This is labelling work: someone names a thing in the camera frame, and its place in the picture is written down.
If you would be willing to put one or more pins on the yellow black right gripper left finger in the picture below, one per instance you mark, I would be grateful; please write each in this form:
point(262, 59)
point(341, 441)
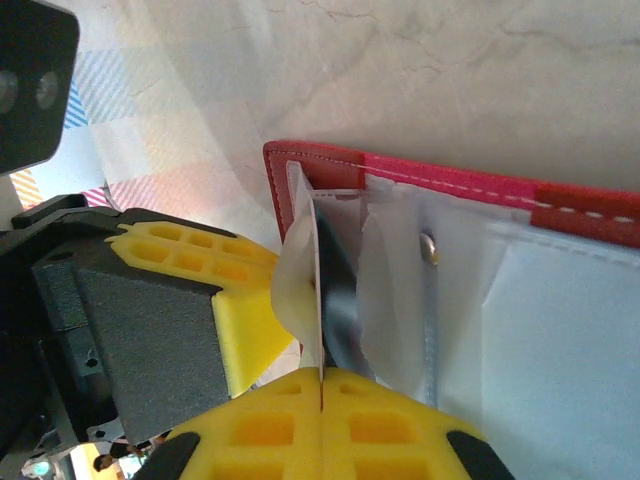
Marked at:
point(260, 430)

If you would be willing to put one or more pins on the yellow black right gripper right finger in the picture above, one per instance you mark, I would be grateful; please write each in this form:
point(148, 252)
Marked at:
point(380, 430)

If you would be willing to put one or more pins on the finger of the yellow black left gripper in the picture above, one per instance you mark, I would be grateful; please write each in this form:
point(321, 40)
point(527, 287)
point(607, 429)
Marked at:
point(200, 242)
point(160, 350)

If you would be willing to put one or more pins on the grey glossy card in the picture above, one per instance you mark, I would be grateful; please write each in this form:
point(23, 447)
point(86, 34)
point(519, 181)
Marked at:
point(335, 300)

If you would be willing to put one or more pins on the person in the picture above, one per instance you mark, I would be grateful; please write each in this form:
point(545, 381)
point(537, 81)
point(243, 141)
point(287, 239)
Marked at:
point(102, 462)

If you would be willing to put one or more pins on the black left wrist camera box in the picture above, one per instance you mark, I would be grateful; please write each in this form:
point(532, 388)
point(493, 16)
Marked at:
point(35, 85)

